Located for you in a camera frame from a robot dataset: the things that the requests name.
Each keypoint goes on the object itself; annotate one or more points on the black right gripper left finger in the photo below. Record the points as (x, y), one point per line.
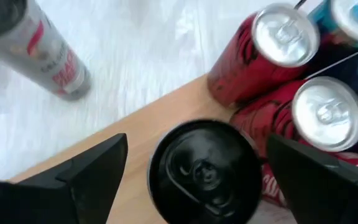
(73, 199)

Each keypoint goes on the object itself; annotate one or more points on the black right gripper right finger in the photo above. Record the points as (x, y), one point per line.
(322, 193)

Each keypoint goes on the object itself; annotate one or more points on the red cola can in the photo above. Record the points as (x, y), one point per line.
(325, 113)
(247, 71)
(273, 189)

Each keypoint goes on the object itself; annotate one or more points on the white Celsius drink can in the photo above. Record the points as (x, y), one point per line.
(42, 56)
(204, 174)

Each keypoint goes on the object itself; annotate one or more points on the wooden shelf with black frame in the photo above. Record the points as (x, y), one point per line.
(154, 124)

